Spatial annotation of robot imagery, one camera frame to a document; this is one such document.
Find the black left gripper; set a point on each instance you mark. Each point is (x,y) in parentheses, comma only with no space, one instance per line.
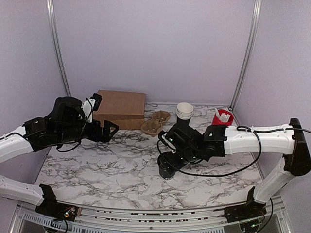
(105,137)

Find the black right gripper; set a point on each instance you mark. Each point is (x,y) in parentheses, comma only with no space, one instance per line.
(169,160)

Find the single black paper cup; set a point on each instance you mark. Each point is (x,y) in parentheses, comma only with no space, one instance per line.
(166,171)

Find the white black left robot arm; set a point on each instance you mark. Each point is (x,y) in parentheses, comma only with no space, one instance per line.
(69,122)

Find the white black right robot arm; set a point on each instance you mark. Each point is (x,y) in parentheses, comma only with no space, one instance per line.
(187,146)

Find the brown paper bag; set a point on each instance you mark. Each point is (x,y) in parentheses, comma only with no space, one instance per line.
(125,109)

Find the brown cardboard cup carrier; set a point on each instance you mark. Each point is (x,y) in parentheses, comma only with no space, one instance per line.
(153,126)

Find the stack of black paper cups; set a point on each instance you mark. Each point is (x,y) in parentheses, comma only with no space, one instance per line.
(184,112)

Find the red ribbed plastic cup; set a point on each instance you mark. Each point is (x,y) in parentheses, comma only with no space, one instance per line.
(226,124)

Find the white sticks in red cup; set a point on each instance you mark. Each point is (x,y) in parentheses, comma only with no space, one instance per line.
(222,116)

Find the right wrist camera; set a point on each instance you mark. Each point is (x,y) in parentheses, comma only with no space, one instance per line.
(166,142)

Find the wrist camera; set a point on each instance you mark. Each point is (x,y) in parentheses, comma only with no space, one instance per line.
(166,142)
(91,104)

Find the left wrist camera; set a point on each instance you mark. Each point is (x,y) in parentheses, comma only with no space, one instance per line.
(91,104)

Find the paper bag twine handle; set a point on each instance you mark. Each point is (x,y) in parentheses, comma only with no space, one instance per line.
(152,104)

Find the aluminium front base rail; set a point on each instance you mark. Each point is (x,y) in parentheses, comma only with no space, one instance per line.
(216,219)

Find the left aluminium frame post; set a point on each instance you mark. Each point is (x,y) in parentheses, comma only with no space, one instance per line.
(57,47)

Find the aluminium frame post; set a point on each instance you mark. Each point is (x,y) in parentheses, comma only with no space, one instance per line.
(248,52)
(57,47)

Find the right aluminium frame post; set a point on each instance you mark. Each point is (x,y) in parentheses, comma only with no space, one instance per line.
(248,52)

